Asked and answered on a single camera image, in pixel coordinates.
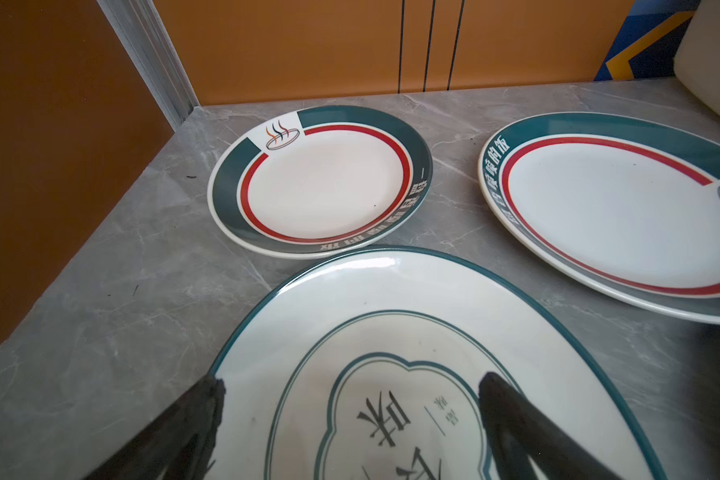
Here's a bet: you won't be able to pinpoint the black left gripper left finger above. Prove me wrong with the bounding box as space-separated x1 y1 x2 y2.
86 374 226 479

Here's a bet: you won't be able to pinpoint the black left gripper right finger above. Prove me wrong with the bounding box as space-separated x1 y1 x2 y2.
478 372 617 479

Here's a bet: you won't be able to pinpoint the white plate thin green rings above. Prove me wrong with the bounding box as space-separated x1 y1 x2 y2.
206 245 668 480

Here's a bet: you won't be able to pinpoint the large green red rim plate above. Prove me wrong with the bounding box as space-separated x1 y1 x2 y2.
478 112 720 325

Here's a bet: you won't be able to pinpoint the small green red rim plate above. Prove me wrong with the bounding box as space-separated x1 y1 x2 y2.
207 105 434 260

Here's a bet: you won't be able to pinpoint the white plastic bin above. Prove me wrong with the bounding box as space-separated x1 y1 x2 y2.
674 0 720 116

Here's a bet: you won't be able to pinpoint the aluminium corner post left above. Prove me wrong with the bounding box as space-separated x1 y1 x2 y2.
97 0 200 130

